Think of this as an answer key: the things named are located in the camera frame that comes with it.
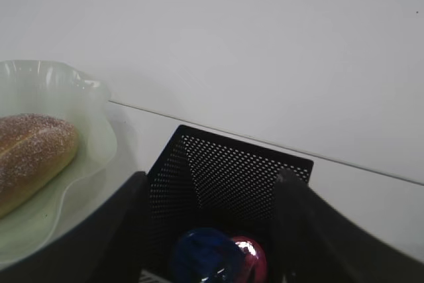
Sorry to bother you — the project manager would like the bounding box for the sugared bread roll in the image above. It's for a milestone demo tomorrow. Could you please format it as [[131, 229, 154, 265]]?
[[1, 113, 79, 217]]

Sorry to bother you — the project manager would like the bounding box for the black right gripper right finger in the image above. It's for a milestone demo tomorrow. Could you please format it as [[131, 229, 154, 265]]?
[[274, 169, 423, 282]]

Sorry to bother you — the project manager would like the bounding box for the wavy green glass plate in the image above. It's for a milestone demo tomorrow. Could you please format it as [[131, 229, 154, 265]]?
[[1, 60, 117, 268]]

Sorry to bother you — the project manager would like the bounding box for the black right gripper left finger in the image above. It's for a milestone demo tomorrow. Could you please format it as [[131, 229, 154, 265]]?
[[1, 172, 147, 282]]

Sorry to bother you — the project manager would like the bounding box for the blue pencil sharpener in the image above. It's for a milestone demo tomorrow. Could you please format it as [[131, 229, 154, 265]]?
[[170, 227, 244, 282]]

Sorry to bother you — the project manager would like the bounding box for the pink pencil sharpener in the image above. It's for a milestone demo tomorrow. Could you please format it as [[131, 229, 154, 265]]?
[[232, 236, 268, 283]]

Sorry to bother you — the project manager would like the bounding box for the black square pen holder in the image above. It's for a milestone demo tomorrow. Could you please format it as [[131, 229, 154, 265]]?
[[144, 125, 313, 282]]

